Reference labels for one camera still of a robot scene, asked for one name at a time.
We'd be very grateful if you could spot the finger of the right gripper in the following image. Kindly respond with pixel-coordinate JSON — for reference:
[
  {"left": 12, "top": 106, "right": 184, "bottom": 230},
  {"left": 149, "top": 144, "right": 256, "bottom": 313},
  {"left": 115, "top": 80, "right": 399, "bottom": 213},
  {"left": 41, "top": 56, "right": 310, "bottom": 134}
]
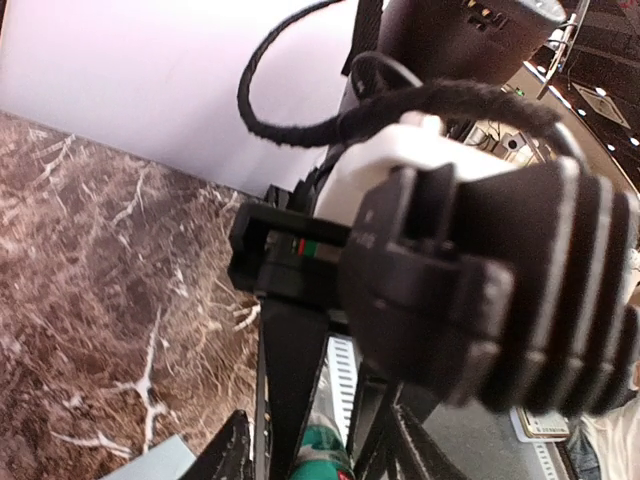
[{"left": 257, "top": 299, "right": 328, "bottom": 479}]

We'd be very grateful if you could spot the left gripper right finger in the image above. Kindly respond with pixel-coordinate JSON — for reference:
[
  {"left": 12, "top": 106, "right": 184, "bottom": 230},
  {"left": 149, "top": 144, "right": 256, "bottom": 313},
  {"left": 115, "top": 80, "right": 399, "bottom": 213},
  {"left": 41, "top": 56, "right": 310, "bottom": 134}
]
[{"left": 369, "top": 405, "right": 467, "bottom": 480}]

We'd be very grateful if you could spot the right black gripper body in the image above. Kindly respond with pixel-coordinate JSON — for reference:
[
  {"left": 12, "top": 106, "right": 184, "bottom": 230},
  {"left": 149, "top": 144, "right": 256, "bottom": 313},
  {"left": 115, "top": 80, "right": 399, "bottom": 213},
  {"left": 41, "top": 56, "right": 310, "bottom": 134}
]
[{"left": 227, "top": 185, "right": 350, "bottom": 333}]

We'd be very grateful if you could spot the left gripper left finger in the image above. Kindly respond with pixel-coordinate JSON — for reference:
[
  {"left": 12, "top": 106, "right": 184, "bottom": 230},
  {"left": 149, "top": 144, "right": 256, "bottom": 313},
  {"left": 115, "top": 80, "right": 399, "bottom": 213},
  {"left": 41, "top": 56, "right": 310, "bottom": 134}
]
[{"left": 187, "top": 410, "right": 253, "bottom": 480}]

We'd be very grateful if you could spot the teal green envelope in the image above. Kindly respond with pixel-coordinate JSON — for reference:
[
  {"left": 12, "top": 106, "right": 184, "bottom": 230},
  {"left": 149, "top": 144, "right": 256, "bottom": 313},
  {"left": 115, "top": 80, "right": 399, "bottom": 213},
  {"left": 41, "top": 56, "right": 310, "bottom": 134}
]
[{"left": 101, "top": 435, "right": 196, "bottom": 480}]

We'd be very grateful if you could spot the green white glue stick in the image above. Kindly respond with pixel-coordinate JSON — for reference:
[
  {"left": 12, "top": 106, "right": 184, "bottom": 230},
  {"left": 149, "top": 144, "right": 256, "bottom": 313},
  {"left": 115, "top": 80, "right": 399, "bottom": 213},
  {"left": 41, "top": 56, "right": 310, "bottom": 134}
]
[{"left": 289, "top": 425, "right": 354, "bottom": 480}]

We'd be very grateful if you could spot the smartphone with light case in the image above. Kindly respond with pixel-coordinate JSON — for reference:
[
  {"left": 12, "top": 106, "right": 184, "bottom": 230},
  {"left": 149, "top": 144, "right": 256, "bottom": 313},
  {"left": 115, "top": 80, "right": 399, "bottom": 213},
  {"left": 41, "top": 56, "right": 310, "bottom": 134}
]
[{"left": 509, "top": 408, "right": 570, "bottom": 443}]

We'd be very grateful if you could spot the grey slotted cable duct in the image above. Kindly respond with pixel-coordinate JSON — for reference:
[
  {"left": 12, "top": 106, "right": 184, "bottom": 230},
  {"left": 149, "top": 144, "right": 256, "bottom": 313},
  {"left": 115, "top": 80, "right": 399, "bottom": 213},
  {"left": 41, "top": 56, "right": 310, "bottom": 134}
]
[{"left": 326, "top": 337, "right": 358, "bottom": 444}]

